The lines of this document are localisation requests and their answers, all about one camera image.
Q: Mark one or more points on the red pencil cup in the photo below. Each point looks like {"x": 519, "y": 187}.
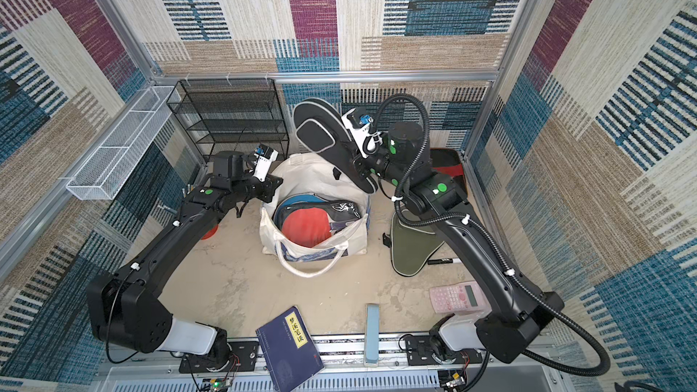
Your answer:
{"x": 210, "y": 233}

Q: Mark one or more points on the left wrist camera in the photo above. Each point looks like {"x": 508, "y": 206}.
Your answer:
{"x": 265, "y": 157}

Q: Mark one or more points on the pink calculator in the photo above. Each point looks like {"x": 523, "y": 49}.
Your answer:
{"x": 458, "y": 298}

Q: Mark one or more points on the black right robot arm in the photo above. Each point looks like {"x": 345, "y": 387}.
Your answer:
{"x": 519, "y": 310}

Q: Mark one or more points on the white wire mesh basket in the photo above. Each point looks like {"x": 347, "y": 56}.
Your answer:
{"x": 103, "y": 174}

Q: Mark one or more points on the olive green paddle cover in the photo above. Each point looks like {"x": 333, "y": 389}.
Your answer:
{"x": 411, "y": 248}

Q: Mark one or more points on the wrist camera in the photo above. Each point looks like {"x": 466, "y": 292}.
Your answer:
{"x": 265, "y": 157}
{"x": 363, "y": 130}

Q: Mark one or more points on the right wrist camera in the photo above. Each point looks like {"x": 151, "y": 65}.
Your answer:
{"x": 363, "y": 130}

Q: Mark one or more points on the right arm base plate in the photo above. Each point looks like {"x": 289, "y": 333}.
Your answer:
{"x": 422, "y": 350}

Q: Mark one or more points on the black marker pen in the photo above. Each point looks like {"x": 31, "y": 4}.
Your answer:
{"x": 442, "y": 261}

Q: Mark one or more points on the red ping pong paddle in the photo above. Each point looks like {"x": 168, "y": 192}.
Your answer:
{"x": 309, "y": 224}

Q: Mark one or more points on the light blue eraser block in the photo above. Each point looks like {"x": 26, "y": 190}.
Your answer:
{"x": 371, "y": 338}

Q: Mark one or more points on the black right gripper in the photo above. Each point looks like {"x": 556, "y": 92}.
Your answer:
{"x": 368, "y": 161}

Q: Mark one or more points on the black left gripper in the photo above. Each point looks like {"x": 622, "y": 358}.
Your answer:
{"x": 271, "y": 184}

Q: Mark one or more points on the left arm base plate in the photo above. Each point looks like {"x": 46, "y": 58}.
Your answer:
{"x": 238, "y": 356}

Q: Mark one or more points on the black paddle cover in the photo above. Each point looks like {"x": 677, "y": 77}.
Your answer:
{"x": 319, "y": 128}

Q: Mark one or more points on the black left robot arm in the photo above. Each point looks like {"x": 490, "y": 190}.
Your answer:
{"x": 124, "y": 306}

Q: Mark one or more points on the red black mesh paddle case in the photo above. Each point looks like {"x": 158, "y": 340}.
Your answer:
{"x": 448, "y": 161}

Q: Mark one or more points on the black wire mesh shelf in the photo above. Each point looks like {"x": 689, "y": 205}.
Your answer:
{"x": 221, "y": 115}

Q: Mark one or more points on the cream canvas tote bag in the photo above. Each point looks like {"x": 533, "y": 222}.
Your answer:
{"x": 309, "y": 174}

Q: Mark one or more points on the dark blue book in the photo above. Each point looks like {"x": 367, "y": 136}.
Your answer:
{"x": 290, "y": 354}

